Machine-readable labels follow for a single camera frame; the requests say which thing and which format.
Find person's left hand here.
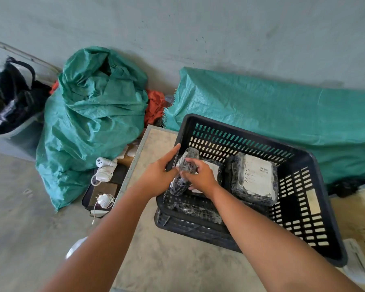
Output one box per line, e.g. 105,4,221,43
136,144,181,199

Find person's right hand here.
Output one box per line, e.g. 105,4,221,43
179,158,221,199

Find black grey parcel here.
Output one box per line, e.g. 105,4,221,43
167,196,224,225
169,147,200,197

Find person's left forearm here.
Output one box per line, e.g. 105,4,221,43
41,183,159,292

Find person's right forearm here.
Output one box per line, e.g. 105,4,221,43
207,185,365,292

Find flat wrapped parcel white label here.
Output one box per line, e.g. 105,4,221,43
190,158,224,199

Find orange cloth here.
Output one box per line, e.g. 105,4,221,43
144,89,169,126

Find black tray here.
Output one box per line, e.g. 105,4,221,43
82,163,129,218

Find large wrapped parcel white label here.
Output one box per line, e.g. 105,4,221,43
230,152,280,207

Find bulging green woven sack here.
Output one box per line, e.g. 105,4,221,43
35,46,149,212

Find flat green woven sack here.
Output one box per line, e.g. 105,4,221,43
163,67,365,188

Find black plastic slotted crate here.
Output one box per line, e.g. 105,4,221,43
154,114,348,268

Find white plastic object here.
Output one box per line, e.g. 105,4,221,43
66,236,88,260

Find grey plastic tub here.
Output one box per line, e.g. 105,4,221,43
0,36,63,163

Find black plastic bag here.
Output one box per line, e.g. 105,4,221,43
327,176,365,198

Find white printed paper sheets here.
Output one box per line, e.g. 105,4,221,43
341,238,365,287

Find white handheld device with cord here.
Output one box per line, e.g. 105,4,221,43
91,157,118,187

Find white charger with cable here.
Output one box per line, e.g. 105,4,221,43
89,193,115,225

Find black bag with strap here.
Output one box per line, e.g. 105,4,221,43
0,57,52,135

